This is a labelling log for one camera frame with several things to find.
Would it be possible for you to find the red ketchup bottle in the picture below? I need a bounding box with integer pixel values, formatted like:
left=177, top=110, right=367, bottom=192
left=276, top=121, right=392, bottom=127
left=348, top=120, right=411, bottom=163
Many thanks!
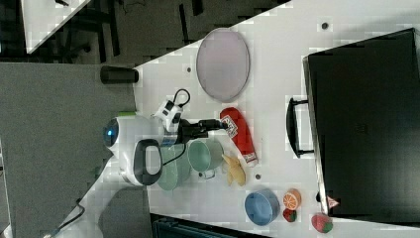
left=220, top=107, right=259, bottom=168

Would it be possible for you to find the orange slice toy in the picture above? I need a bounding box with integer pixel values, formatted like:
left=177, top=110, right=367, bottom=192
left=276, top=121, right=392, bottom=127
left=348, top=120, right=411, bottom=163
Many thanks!
left=282, top=188, right=301, bottom=210

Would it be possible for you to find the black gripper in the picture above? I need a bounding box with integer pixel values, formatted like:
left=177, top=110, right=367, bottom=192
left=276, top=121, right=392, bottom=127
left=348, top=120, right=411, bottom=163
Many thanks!
left=177, top=119, right=228, bottom=144

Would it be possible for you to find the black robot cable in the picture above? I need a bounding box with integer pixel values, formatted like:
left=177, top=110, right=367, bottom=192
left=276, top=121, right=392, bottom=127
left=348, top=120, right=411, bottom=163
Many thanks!
left=43, top=87, right=192, bottom=238

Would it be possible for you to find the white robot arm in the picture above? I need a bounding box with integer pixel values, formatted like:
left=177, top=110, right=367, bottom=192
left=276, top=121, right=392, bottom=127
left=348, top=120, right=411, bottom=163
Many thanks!
left=96, top=113, right=228, bottom=217

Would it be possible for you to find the lilac round plate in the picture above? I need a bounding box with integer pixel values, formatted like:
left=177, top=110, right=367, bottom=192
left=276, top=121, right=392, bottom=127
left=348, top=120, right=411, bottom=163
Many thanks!
left=196, top=28, right=251, bottom=103

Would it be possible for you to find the black cylinder post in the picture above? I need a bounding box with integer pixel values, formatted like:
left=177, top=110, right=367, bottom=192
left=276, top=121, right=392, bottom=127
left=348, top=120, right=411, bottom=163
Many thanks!
left=100, top=65, right=139, bottom=84

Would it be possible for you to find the peeled banana toy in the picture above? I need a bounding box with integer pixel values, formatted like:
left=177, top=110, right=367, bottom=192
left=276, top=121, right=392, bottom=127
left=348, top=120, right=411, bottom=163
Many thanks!
left=222, top=155, right=246, bottom=186

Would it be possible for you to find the small red strawberry toy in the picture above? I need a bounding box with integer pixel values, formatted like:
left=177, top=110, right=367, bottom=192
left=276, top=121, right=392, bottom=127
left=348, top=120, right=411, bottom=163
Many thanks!
left=282, top=208, right=297, bottom=222

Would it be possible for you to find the green mug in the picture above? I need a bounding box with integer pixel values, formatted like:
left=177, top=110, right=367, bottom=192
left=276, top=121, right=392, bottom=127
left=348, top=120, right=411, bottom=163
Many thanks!
left=187, top=139, right=224, bottom=179

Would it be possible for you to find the large red strawberry toy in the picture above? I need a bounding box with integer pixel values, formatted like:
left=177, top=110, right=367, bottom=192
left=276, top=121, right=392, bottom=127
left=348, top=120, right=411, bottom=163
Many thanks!
left=311, top=213, right=333, bottom=234

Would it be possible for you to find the blue bowl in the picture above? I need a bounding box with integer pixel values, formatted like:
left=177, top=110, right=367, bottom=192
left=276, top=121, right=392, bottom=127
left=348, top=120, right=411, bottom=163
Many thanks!
left=245, top=188, right=280, bottom=226

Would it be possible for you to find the black toaster oven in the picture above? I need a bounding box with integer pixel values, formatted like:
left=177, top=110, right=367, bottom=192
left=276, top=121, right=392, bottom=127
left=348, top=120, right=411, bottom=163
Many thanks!
left=302, top=28, right=420, bottom=227

